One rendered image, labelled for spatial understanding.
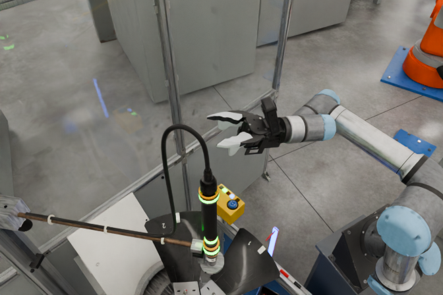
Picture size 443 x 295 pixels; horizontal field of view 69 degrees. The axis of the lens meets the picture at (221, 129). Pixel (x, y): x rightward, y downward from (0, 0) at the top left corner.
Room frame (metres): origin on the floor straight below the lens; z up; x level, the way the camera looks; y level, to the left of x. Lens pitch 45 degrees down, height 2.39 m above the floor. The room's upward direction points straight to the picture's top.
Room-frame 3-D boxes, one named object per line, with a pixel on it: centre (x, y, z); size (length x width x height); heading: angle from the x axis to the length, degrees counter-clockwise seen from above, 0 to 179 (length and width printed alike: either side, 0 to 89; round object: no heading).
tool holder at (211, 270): (0.40, 0.04, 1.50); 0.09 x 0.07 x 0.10; 80
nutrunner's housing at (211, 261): (0.40, 0.03, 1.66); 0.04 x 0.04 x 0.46
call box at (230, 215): (0.86, -0.02, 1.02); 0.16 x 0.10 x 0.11; 45
